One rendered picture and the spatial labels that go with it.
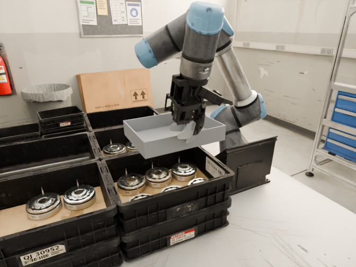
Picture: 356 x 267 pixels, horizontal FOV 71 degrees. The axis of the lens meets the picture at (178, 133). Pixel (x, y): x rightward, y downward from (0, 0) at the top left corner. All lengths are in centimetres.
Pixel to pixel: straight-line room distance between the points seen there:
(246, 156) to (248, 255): 39
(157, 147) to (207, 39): 31
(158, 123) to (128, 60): 316
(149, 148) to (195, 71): 24
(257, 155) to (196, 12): 76
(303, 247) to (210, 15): 80
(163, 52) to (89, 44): 323
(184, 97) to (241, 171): 60
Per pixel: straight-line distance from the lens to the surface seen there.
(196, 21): 55
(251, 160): 114
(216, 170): 95
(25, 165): 129
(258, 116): 121
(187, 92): 62
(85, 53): 387
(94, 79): 376
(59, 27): 382
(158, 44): 67
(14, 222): 96
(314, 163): 282
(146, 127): 88
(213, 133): 77
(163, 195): 76
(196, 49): 56
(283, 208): 116
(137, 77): 392
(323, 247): 105
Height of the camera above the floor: 138
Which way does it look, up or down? 23 degrees down
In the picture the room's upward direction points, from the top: straight up
